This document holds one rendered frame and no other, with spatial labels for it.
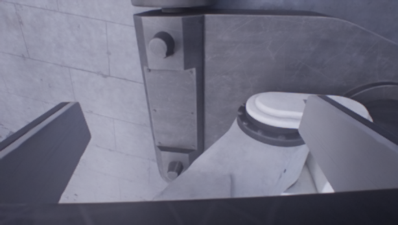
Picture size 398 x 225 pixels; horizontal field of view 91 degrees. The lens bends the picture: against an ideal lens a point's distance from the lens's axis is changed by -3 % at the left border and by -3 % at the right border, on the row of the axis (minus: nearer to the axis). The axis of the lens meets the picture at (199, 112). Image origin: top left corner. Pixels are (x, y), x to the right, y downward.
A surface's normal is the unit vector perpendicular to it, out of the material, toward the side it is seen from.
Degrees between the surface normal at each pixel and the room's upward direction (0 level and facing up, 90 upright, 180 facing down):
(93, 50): 0
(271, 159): 90
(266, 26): 0
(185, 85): 0
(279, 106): 90
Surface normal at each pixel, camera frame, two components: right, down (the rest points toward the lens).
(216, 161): -0.01, -0.85
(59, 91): -0.16, 0.52
